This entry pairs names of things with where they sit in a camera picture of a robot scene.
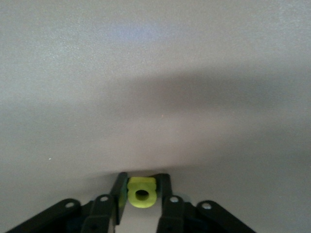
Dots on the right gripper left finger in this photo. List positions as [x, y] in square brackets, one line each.
[102, 213]

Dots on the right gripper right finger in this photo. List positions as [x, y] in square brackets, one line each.
[172, 216]

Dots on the yellow letter a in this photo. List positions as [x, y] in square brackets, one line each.
[141, 182]

